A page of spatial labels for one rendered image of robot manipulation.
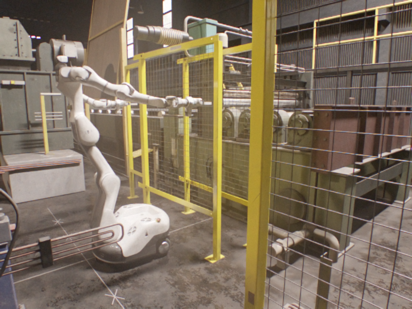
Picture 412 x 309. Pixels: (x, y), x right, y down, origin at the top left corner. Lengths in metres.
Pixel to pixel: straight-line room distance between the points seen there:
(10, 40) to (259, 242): 4.93
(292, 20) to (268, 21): 12.34
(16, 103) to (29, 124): 0.37
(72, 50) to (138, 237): 3.79
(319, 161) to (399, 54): 9.64
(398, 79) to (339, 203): 9.47
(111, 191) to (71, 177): 2.32
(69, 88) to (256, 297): 1.84
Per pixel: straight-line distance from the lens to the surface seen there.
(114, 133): 6.37
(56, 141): 5.27
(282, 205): 2.95
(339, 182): 2.64
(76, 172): 4.66
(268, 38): 0.84
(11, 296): 2.19
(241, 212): 3.41
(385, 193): 4.74
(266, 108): 0.82
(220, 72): 2.23
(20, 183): 4.54
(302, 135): 2.82
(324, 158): 2.54
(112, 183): 2.36
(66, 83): 2.24
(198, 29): 3.61
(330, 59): 12.87
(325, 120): 2.51
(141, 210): 2.80
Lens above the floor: 1.32
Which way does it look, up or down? 10 degrees down
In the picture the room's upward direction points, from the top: straight up
